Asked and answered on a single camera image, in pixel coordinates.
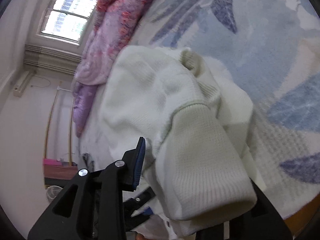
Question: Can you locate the white wall radiator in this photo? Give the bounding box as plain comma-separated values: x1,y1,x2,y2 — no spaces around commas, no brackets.
23,44,81,75

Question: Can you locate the wall air conditioner unit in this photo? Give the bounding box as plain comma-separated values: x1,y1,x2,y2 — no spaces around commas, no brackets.
13,70,36,98

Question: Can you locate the white blue patterned bed blanket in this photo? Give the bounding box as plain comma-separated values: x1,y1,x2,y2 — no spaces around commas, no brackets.
78,0,319,218

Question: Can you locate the bright window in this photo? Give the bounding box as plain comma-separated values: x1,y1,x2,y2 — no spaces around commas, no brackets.
37,0,97,45

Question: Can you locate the white floor fan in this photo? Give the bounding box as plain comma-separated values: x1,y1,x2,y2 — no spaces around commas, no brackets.
46,185,62,203

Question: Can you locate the cream white knit sweater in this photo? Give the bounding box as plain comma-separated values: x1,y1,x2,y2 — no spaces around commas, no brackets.
98,46,257,239

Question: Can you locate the pink purple floral quilt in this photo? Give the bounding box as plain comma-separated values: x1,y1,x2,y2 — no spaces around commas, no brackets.
72,0,153,137

